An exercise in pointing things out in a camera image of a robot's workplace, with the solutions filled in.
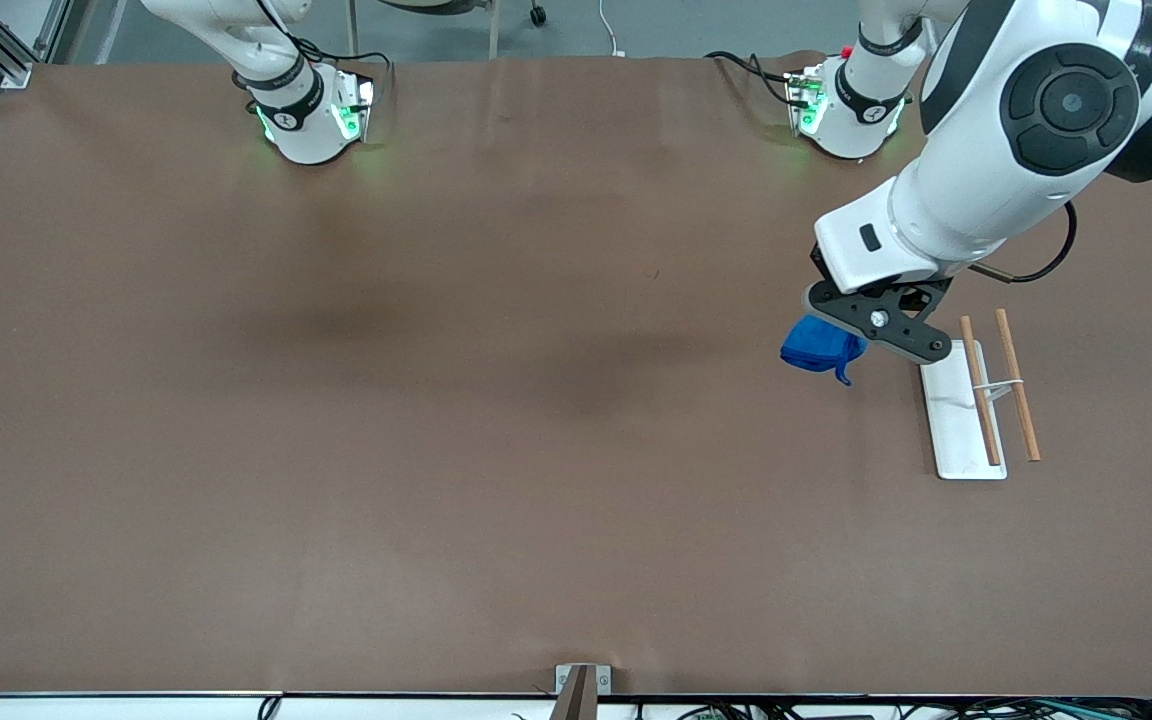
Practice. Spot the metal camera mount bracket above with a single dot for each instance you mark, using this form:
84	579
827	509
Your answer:
582	690

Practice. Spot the black chair caster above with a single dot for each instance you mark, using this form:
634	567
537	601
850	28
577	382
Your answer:
537	15

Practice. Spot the white towel rack base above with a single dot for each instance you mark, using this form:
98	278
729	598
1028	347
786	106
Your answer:
948	425

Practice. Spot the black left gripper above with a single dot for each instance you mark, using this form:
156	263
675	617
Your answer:
816	262

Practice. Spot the brown table cover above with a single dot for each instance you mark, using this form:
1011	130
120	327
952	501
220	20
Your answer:
436	500

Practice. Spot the blue microfibre towel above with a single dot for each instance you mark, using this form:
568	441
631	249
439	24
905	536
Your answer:
816	345

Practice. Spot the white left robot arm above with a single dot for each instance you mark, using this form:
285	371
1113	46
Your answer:
986	150

